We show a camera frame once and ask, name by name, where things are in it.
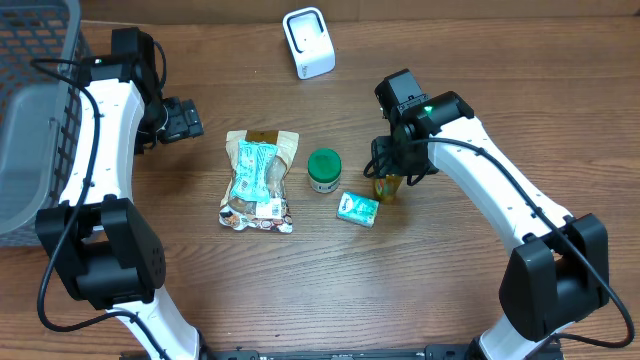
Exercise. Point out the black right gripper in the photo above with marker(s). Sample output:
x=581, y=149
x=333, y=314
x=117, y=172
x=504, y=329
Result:
x=388, y=165

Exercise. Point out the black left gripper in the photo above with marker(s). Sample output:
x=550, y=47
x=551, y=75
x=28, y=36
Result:
x=187, y=121

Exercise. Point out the yellow dish soap bottle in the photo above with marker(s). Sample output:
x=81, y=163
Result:
x=385, y=189

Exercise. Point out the teal tissue pack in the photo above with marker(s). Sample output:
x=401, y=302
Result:
x=357, y=209

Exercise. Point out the green lid jar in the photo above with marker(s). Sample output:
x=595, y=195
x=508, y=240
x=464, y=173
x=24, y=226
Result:
x=324, y=167

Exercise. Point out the teal wipes packet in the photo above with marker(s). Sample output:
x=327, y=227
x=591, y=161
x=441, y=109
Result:
x=253, y=162

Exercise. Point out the brown snack pouch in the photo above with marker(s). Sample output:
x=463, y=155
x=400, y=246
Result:
x=273, y=215

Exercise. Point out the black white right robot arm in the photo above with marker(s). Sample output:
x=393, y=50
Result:
x=558, y=268

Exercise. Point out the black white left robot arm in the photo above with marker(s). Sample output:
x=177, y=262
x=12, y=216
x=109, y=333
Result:
x=98, y=243

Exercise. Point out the white barcode scanner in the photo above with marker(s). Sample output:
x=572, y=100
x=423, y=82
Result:
x=309, y=41

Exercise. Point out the grey plastic basket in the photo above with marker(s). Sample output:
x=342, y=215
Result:
x=40, y=116

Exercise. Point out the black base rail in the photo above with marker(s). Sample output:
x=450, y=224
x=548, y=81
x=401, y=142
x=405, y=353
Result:
x=340, y=354

